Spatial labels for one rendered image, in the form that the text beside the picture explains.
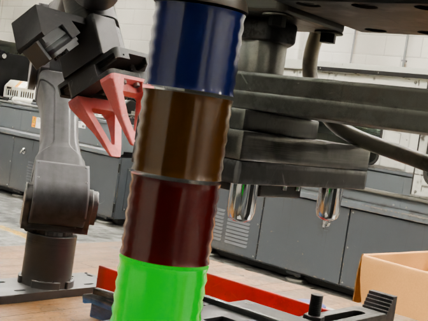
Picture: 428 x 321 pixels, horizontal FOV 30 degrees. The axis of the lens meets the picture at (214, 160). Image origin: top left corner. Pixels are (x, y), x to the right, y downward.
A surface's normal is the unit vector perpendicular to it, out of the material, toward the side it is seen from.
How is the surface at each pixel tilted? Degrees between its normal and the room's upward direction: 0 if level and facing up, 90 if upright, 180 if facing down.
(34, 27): 89
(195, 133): 76
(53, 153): 38
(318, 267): 90
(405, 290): 87
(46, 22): 59
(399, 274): 88
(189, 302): 104
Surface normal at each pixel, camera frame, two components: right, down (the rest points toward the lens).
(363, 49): -0.67, -0.06
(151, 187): -0.41, -0.26
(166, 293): 0.19, -0.17
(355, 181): 0.77, 0.15
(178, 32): -0.37, 0.24
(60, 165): 0.28, -0.73
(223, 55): 0.58, 0.37
